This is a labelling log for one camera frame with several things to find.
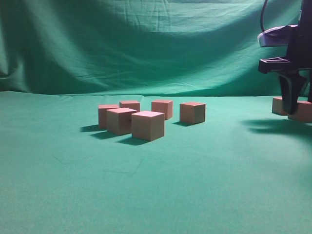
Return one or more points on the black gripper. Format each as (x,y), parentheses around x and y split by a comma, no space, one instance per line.
(298,57)

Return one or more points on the pink wooden cube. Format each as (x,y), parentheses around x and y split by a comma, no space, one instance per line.
(192,112)

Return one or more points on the pink cube row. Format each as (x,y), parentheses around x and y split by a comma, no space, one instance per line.
(163,106)

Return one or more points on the pink cube with mark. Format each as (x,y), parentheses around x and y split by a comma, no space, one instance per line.
(119,120)

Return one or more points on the green table cloth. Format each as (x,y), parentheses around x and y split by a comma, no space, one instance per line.
(243,170)

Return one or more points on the green backdrop cloth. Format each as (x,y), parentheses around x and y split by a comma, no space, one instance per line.
(139,47)

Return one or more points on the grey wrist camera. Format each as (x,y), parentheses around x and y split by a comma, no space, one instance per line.
(277,36)

